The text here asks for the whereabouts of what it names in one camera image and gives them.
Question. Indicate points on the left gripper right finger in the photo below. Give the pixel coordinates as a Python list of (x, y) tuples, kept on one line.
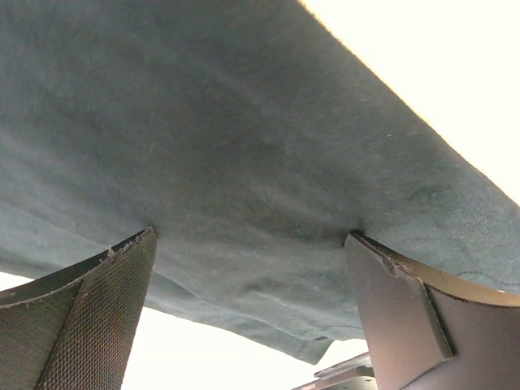
[(427, 329)]

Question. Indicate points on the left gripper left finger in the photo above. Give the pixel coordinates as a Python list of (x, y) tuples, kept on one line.
[(74, 328)]

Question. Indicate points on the black t shirt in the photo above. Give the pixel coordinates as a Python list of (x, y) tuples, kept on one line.
[(251, 141)]

